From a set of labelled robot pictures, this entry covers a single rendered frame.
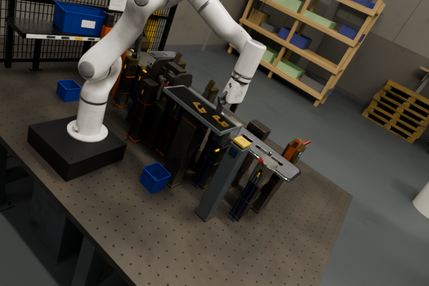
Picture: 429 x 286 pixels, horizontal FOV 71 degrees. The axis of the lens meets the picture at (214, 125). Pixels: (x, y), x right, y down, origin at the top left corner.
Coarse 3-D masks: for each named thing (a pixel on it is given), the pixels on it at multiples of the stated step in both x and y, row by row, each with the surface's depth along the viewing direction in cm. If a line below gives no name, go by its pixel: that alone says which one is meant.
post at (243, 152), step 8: (232, 144) 126; (240, 152) 124; (224, 160) 130; (232, 160) 127; (240, 160) 128; (224, 168) 131; (232, 168) 128; (216, 176) 134; (224, 176) 132; (232, 176) 134; (216, 184) 135; (224, 184) 133; (208, 192) 139; (216, 192) 136; (224, 192) 139; (208, 200) 140; (216, 200) 138; (200, 208) 144; (208, 208) 141; (216, 208) 145; (200, 216) 144; (208, 216) 143
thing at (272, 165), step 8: (264, 160) 140; (272, 160) 143; (256, 168) 140; (264, 168) 137; (272, 168) 137; (256, 176) 141; (264, 176) 138; (248, 184) 144; (256, 184) 141; (248, 192) 146; (256, 192) 145; (240, 200) 150; (248, 200) 147; (232, 208) 154; (240, 208) 151; (248, 208) 152; (232, 216) 152; (240, 216) 152
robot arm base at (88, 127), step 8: (80, 104) 140; (88, 104) 138; (80, 112) 141; (88, 112) 140; (96, 112) 141; (104, 112) 147; (80, 120) 142; (88, 120) 142; (96, 120) 144; (72, 128) 145; (80, 128) 144; (88, 128) 144; (96, 128) 147; (104, 128) 156; (72, 136) 143; (80, 136) 144; (88, 136) 146; (96, 136) 149; (104, 136) 151
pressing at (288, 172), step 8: (144, 56) 208; (152, 56) 214; (144, 64) 196; (200, 96) 188; (224, 112) 182; (248, 136) 168; (256, 144) 163; (264, 144) 167; (248, 152) 155; (256, 152) 156; (272, 152) 163; (280, 160) 159; (288, 160) 162; (280, 168) 152; (288, 168) 155; (296, 168) 158; (280, 176) 146; (288, 176) 148; (296, 176) 152
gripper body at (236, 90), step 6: (228, 84) 123; (234, 84) 121; (240, 84) 122; (246, 84) 123; (228, 90) 122; (234, 90) 121; (240, 90) 124; (246, 90) 127; (228, 96) 123; (234, 96) 124; (240, 96) 127; (228, 102) 124; (234, 102) 126; (240, 102) 130
